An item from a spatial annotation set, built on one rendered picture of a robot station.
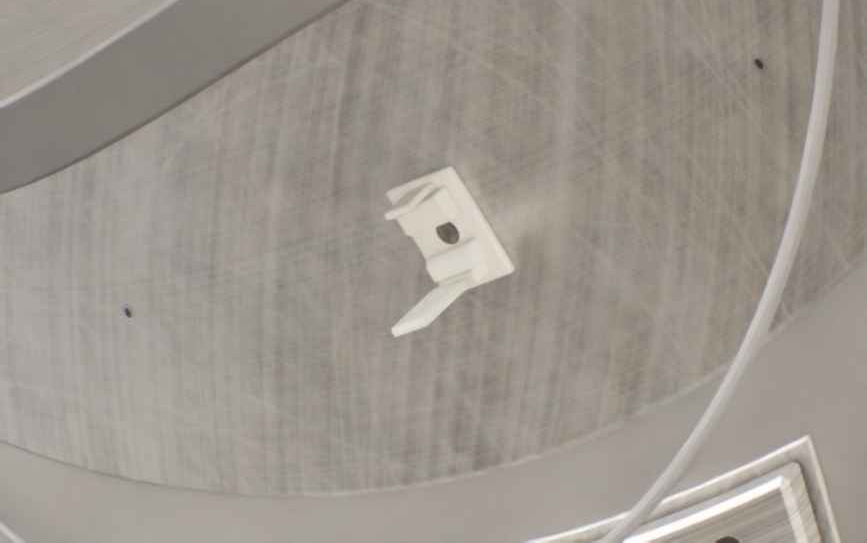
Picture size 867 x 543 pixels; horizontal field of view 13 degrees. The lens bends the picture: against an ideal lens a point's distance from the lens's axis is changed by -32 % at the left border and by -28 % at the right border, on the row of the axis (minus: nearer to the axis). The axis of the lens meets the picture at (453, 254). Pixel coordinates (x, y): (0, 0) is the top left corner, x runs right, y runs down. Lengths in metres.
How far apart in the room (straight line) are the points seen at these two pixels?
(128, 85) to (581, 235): 0.10
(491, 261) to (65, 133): 0.10
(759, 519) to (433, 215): 0.10
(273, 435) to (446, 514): 0.04
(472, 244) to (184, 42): 0.09
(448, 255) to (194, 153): 0.06
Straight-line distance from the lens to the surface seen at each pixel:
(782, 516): 0.95
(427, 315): 0.95
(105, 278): 1.03
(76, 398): 1.07
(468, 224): 0.96
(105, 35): 0.94
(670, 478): 0.94
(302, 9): 0.90
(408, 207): 0.96
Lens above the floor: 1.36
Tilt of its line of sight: 36 degrees down
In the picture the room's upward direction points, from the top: 5 degrees clockwise
